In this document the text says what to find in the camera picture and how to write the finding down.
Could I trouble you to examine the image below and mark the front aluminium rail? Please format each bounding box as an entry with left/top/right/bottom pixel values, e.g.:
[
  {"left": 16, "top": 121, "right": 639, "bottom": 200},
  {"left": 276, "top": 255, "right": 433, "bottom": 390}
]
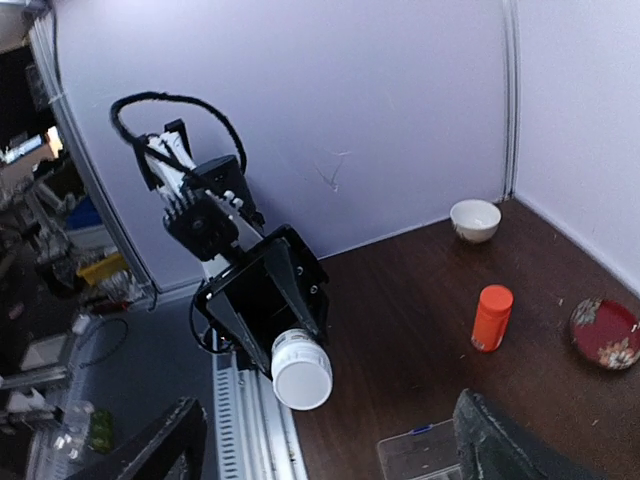
[{"left": 209, "top": 354, "right": 309, "bottom": 480}]

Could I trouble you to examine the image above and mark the white ceramic bowl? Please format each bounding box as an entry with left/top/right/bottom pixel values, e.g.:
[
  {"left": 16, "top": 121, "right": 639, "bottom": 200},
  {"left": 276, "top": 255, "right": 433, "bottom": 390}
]
[{"left": 450, "top": 199, "right": 502, "bottom": 244}]

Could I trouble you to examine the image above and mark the red floral plate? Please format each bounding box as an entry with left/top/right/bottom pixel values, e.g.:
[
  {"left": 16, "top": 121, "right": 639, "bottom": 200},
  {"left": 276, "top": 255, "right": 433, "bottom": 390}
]
[{"left": 569, "top": 298, "right": 639, "bottom": 371}]

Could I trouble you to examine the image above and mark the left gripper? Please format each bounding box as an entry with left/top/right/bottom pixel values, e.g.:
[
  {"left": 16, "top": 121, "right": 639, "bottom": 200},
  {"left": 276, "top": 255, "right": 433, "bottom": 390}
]
[{"left": 193, "top": 225, "right": 328, "bottom": 380}]

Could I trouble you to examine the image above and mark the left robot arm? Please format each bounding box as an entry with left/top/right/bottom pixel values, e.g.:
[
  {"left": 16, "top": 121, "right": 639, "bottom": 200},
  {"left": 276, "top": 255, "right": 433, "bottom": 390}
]
[{"left": 134, "top": 121, "right": 329, "bottom": 375}]

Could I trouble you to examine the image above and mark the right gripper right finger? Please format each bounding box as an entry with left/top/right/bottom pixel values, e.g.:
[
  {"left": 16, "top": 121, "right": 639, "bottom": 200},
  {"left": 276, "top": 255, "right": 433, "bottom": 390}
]
[{"left": 452, "top": 389, "right": 604, "bottom": 479}]

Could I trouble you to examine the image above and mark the orange pill bottle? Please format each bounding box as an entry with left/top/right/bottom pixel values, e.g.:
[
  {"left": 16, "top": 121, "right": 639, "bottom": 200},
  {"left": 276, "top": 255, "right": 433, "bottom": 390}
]
[{"left": 471, "top": 284, "right": 514, "bottom": 353}]

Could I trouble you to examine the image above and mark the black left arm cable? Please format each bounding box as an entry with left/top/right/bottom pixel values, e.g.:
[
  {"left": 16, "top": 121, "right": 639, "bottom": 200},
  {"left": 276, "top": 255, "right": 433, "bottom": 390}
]
[{"left": 109, "top": 91, "right": 249, "bottom": 176}]

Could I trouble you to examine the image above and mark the small white pill bottle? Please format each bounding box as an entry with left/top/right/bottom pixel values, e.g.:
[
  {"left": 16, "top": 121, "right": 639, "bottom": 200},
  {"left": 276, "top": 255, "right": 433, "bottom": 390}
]
[{"left": 271, "top": 328, "right": 333, "bottom": 411}]

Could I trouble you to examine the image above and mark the clear plastic pill organizer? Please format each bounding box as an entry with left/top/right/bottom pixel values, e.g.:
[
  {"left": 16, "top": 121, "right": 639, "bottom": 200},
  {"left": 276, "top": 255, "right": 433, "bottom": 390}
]
[{"left": 377, "top": 419, "right": 462, "bottom": 480}]

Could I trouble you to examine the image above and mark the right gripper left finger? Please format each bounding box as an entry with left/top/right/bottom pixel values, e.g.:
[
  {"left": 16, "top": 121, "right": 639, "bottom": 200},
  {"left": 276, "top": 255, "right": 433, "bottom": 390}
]
[{"left": 71, "top": 397, "right": 207, "bottom": 479}]

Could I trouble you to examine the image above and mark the left aluminium frame post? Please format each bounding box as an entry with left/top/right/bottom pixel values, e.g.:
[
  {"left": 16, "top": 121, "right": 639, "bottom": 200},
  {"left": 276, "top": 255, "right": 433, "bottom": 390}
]
[{"left": 501, "top": 1, "right": 520, "bottom": 201}]

